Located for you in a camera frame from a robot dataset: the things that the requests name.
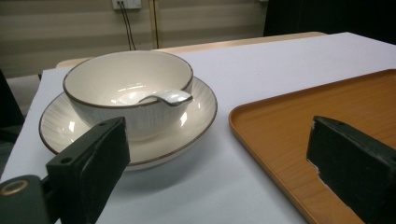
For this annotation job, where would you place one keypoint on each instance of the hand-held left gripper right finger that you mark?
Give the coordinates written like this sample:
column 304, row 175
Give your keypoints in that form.
column 355, row 161

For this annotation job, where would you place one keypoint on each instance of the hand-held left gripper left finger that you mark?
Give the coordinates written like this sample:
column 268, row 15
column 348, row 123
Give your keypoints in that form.
column 90, row 168

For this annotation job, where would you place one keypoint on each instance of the orange wooden tray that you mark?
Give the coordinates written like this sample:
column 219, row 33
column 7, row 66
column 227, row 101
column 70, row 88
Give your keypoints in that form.
column 342, row 102

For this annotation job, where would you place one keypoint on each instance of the cream ceramic bowl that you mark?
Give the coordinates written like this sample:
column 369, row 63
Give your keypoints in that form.
column 124, row 77

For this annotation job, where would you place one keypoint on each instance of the white ceramic spoon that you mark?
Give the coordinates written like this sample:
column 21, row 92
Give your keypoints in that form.
column 171, row 96

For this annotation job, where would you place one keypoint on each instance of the cream ceramic plate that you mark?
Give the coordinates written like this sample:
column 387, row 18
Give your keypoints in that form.
column 193, row 124

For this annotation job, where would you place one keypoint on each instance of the white wall socket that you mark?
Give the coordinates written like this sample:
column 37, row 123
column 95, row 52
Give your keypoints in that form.
column 127, row 3

